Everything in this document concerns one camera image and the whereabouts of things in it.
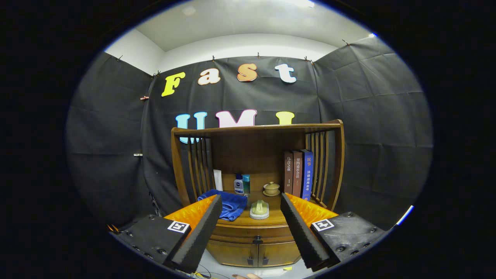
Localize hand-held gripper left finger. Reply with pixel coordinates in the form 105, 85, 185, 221
110, 194, 223, 274

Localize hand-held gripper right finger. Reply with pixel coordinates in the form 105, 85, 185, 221
280, 193, 390, 272

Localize wooden drawer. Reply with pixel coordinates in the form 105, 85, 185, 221
210, 224, 298, 245

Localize pale green scrub brush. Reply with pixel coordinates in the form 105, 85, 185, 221
250, 200, 270, 220

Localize wooden cabinet door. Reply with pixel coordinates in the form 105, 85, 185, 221
205, 240, 259, 268
257, 242, 302, 267

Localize wooden countertop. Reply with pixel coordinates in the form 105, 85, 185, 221
194, 190, 330, 227

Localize wooden cabinet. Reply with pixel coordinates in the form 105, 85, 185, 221
170, 119, 345, 269

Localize blue towel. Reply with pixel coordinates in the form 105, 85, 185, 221
198, 189, 248, 222

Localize beige lidded cup with saucer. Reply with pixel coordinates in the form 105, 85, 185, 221
263, 181, 281, 197

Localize reddish brown book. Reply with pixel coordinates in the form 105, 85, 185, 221
292, 151, 303, 198

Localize blue book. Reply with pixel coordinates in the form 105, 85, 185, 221
301, 149, 314, 201

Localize floor cables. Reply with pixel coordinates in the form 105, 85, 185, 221
190, 267, 217, 279

